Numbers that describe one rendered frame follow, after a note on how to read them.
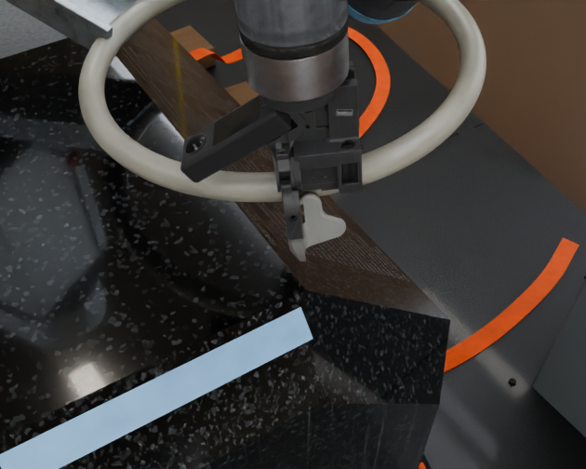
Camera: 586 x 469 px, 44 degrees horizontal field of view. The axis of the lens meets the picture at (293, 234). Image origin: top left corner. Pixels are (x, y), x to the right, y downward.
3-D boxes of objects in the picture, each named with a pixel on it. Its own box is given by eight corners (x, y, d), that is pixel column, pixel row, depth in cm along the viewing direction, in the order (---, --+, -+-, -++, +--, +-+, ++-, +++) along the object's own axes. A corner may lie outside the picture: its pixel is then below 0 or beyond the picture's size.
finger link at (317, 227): (350, 272, 75) (344, 196, 70) (292, 278, 75) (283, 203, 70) (346, 253, 77) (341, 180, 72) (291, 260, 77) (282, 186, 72)
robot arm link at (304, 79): (240, 66, 57) (238, 4, 64) (248, 115, 61) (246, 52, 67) (353, 53, 57) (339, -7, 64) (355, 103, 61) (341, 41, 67)
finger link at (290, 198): (304, 247, 71) (296, 168, 66) (288, 248, 71) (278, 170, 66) (301, 220, 75) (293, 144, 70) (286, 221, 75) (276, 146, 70)
